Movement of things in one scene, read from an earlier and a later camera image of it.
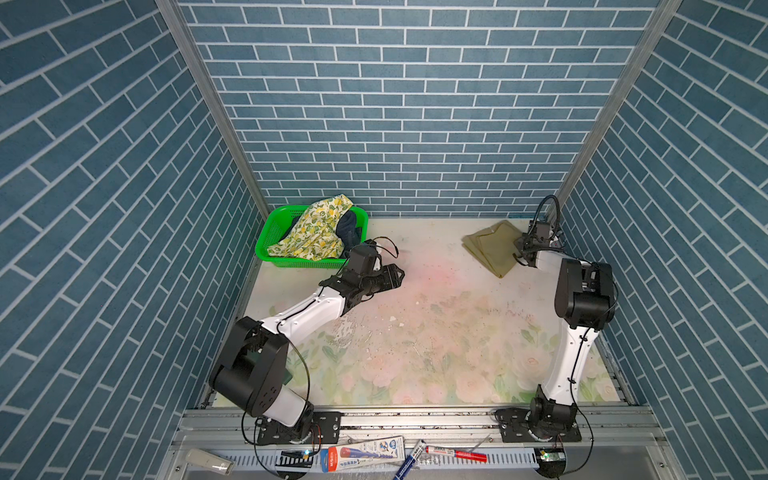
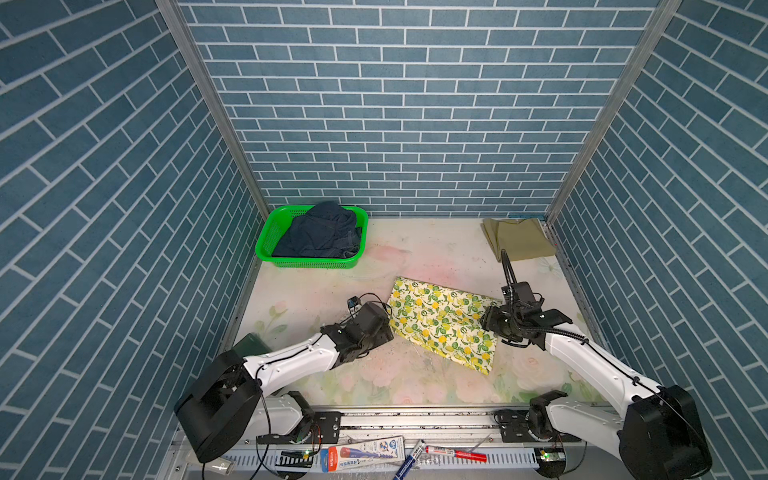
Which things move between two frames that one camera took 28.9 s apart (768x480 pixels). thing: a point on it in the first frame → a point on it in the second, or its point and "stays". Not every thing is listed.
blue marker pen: (410, 460) stays
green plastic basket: (274, 222) stays
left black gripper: (389, 278) → (385, 333)
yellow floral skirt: (314, 235) → (443, 322)
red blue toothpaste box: (362, 454) stays
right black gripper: (518, 242) → (489, 320)
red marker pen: (457, 453) stays
